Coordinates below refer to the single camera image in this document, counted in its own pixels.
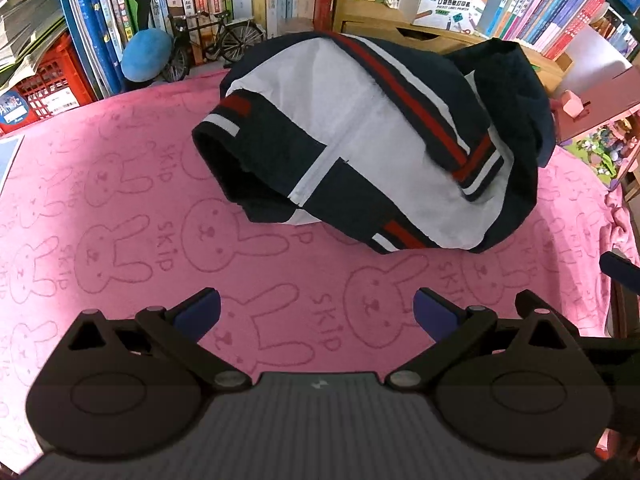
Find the red plastic crate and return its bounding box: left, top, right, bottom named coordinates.
left=1, top=32, right=96, bottom=134

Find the pink wooden toy shelf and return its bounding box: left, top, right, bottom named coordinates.
left=555, top=66, right=639, bottom=190

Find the black miniature bicycle model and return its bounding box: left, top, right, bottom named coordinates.
left=160, top=11, right=267, bottom=82

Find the blue printed paper sheet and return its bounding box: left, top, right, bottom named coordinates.
left=0, top=134, right=24, bottom=193

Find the navy white zip jacket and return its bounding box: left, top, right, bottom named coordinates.
left=192, top=32, right=555, bottom=254

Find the stack of magazines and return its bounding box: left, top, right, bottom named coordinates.
left=1, top=0, right=66, bottom=94

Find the wooden drawer organizer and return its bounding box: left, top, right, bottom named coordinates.
left=333, top=0, right=573, bottom=94

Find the pink bunny print towel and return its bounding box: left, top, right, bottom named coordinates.
left=1, top=72, right=638, bottom=471

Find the blue plush ball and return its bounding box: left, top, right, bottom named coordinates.
left=120, top=28, right=172, bottom=82

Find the row of slanted books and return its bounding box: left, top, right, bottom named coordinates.
left=399, top=0, right=640, bottom=61

